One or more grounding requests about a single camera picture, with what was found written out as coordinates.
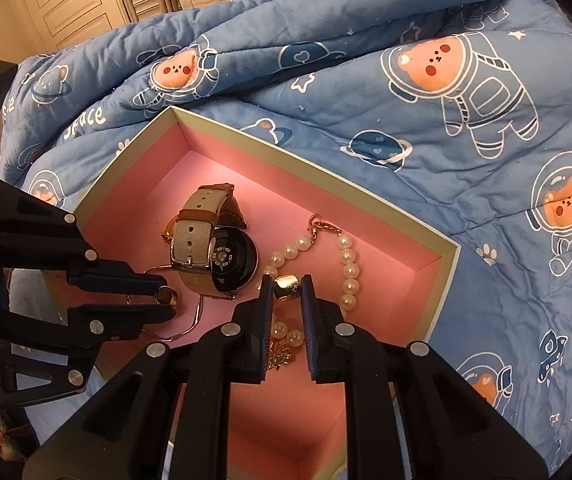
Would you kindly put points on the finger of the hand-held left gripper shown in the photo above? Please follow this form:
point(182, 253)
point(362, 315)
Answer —
point(116, 280)
point(116, 317)

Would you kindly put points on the blue astronaut bear blanket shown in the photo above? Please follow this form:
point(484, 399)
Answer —
point(365, 85)

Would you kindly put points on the silver snowflake charm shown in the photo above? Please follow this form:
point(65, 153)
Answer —
point(278, 356)

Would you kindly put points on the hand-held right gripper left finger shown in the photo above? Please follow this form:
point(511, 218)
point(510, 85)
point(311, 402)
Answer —
point(266, 310)

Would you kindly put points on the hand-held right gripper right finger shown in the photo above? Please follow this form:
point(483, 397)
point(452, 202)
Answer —
point(308, 310)

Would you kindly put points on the green box with pink lining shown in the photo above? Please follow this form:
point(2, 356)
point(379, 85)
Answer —
point(316, 200)

